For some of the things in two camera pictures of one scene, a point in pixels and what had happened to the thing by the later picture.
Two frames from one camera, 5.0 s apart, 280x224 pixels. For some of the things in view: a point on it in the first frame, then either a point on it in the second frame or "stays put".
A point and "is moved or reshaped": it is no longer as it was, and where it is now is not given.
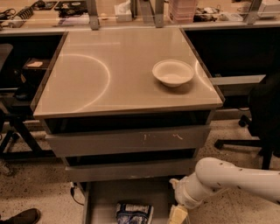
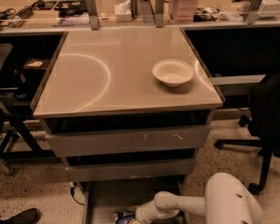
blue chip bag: x=134 y=213 is moved or reshaped
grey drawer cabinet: x=127 y=109 stays put
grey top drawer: x=130 y=141 stays put
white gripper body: x=183 y=190 → x=142 y=212
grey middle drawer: x=124 y=171 stays put
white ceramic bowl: x=172 y=73 stays put
